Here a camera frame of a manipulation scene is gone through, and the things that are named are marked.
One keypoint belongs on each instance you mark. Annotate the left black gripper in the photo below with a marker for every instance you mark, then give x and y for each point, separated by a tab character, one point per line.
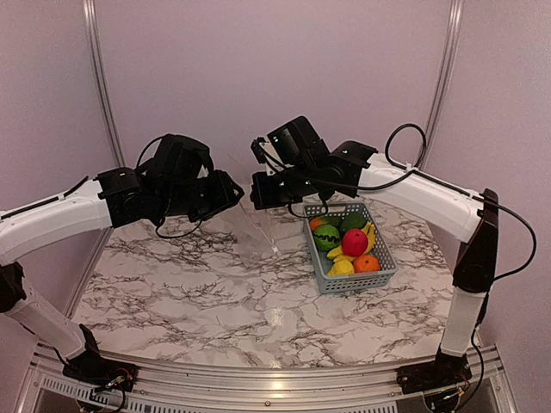
225	197

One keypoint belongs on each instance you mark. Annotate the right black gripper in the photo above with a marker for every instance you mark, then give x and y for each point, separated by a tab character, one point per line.
263	197

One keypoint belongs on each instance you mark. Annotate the clear zip top bag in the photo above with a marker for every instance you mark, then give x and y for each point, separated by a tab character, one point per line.
251	227

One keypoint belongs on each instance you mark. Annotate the green toy watermelon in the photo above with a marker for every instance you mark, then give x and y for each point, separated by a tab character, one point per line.
326	237

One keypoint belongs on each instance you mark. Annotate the red toy apple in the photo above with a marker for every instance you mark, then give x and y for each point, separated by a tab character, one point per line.
354	243

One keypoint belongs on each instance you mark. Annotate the yellow toy lemon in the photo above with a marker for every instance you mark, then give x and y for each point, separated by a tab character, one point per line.
342	265

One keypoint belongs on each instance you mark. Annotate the orange toy orange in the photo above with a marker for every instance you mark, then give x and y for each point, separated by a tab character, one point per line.
366	264

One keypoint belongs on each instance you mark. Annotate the grey plastic basket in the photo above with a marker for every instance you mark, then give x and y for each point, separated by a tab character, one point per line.
321	265

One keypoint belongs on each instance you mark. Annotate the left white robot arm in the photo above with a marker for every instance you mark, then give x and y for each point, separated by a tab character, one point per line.
37	225

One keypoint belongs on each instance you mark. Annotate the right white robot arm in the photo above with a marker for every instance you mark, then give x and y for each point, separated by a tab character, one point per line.
469	217

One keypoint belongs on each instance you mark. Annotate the orange green toy mango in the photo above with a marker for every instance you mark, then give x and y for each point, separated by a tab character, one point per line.
324	220

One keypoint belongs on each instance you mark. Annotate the dark green toy avocado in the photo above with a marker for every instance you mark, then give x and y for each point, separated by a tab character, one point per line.
352	221

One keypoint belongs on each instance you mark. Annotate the yellow toy banana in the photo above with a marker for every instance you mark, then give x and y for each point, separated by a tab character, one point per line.
369	230

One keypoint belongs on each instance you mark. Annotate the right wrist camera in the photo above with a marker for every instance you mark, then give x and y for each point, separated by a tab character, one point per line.
263	155

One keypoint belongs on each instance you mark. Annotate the front aluminium rail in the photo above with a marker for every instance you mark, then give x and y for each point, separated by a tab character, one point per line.
164	386

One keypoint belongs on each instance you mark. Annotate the left aluminium frame post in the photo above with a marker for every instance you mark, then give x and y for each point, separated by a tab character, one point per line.
92	28

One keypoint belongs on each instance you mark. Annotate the aluminium frame post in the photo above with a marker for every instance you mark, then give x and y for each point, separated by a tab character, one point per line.
444	75
92	28

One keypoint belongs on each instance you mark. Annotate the right aluminium frame post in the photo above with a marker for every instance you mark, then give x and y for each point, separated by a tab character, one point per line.
444	75

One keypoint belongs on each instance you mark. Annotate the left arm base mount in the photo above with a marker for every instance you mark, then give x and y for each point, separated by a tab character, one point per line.
106	372

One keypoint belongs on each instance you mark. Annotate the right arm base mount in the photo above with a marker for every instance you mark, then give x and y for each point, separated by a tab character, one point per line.
431	375

